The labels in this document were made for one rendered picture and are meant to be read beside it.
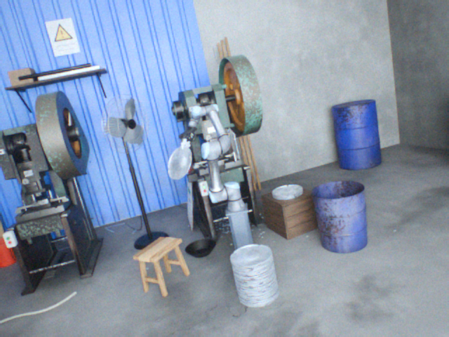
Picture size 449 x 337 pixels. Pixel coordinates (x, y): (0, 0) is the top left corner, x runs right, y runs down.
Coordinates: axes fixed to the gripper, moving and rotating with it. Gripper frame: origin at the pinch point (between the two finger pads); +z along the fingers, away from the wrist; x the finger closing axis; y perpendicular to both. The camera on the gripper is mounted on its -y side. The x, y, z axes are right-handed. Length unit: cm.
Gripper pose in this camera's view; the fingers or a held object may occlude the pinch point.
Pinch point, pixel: (182, 148)
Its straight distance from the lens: 285.3
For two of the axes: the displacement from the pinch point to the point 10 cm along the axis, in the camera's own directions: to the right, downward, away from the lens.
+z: -2.8, 8.9, -3.7
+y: 7.7, -0.2, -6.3
